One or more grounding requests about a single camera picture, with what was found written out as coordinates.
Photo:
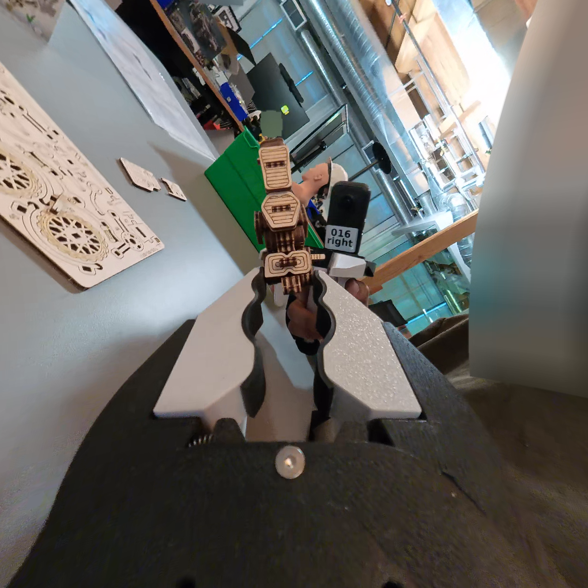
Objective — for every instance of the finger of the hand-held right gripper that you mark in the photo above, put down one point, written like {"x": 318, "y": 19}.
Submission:
{"x": 349, "y": 268}

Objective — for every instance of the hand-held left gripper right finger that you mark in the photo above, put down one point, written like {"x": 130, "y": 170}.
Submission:
{"x": 367, "y": 367}

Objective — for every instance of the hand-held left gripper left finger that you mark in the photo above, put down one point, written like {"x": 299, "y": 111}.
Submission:
{"x": 206, "y": 363}

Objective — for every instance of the wooden puzzle model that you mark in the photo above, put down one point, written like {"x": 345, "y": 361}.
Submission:
{"x": 280, "y": 213}

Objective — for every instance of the grey desk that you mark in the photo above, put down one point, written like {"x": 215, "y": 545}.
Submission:
{"x": 138, "y": 298}

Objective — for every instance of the person's right hand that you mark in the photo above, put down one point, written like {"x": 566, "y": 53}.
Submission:
{"x": 303, "y": 321}

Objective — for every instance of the mannequin head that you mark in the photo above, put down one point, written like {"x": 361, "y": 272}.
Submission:
{"x": 312, "y": 181}

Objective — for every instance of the black disc on rod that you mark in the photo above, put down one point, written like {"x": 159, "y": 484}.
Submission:
{"x": 381, "y": 158}

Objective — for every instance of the wooden handrail beam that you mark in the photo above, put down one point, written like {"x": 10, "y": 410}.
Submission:
{"x": 427, "y": 248}

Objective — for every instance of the green plastic bin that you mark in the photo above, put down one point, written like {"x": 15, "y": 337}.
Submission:
{"x": 229, "y": 179}

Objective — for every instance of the wooden puzzle sheet notched corner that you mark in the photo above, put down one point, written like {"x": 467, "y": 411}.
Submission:
{"x": 147, "y": 246}

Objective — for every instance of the black monitor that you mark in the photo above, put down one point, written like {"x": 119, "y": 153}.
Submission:
{"x": 271, "y": 82}

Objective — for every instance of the blue storage bin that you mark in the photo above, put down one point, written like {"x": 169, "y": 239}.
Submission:
{"x": 229, "y": 99}

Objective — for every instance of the tiny wooden puzzle piece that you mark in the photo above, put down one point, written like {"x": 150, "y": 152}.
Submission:
{"x": 174, "y": 189}

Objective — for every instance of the brown cardboard box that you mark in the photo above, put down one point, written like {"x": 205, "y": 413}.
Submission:
{"x": 229, "y": 59}

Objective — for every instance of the person's olive clothing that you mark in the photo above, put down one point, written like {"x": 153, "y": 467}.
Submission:
{"x": 528, "y": 459}

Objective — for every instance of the long wooden workbench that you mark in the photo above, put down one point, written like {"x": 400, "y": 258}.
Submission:
{"x": 201, "y": 69}

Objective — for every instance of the small wooden puzzle piece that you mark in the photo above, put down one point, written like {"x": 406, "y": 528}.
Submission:
{"x": 140, "y": 174}

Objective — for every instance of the loose wooden stick piece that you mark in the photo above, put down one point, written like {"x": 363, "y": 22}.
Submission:
{"x": 57, "y": 202}

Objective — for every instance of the dark printed carton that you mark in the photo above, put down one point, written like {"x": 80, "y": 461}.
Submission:
{"x": 193, "y": 27}

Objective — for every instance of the white instruction sheet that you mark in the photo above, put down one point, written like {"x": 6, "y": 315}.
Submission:
{"x": 138, "y": 69}

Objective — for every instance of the illustrated instruction booklet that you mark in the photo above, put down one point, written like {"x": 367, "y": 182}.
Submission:
{"x": 27, "y": 18}

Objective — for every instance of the silver ventilation duct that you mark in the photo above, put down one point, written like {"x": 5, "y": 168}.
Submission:
{"x": 349, "y": 69}

